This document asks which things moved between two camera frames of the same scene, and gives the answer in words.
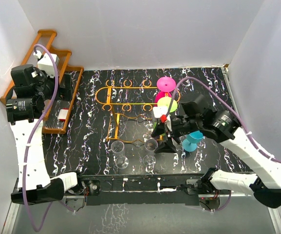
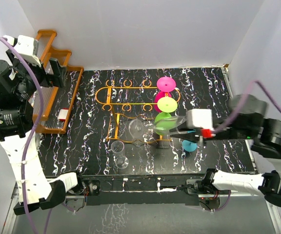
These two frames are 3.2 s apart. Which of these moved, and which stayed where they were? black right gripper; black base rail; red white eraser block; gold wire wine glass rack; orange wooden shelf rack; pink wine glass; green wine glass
Moved: green wine glass; black right gripper
Stayed: orange wooden shelf rack; gold wire wine glass rack; black base rail; red white eraser block; pink wine glass
